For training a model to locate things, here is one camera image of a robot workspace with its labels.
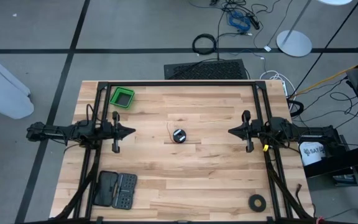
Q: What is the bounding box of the black side table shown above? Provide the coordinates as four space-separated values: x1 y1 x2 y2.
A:
303 67 358 215

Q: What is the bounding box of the white cable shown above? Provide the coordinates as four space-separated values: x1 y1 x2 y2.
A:
259 70 293 97

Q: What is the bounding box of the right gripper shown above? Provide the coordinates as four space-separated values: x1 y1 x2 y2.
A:
227 110 262 153

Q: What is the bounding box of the coiled black cable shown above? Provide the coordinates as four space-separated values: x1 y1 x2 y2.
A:
192 33 218 56

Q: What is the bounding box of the black cable with yellow tag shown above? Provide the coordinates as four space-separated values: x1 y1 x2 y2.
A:
259 133 292 154

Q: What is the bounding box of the floor lamp with round base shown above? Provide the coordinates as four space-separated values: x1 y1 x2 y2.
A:
275 0 354 58

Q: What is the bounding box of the green square plastic bin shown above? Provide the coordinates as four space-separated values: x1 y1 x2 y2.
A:
109 86 135 110

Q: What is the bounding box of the black aluminium table frame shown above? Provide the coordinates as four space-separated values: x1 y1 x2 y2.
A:
50 80 315 224

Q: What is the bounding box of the black power brick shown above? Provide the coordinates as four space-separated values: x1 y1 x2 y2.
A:
249 14 261 30

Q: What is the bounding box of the white trash bin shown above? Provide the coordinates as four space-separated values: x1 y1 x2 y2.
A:
0 43 35 120

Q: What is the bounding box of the thick black cable loop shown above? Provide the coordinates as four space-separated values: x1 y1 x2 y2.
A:
287 99 305 118

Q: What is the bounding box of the black floor mat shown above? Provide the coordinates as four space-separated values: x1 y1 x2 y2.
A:
163 58 249 80

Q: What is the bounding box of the black tape roll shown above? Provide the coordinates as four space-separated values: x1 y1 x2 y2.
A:
248 194 267 213

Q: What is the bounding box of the open black bit set case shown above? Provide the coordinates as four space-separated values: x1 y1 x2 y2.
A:
93 170 139 210

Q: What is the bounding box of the red wire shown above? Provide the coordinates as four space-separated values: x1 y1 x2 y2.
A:
165 121 177 144

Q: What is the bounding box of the slanted black pole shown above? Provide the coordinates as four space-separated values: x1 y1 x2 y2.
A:
290 0 358 98

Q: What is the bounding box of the black wire spool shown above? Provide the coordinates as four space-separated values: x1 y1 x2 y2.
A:
172 128 188 144

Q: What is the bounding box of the blue cable bundle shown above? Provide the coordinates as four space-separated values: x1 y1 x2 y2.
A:
227 11 252 32

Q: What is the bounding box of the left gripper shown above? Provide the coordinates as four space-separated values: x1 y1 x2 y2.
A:
103 111 136 154

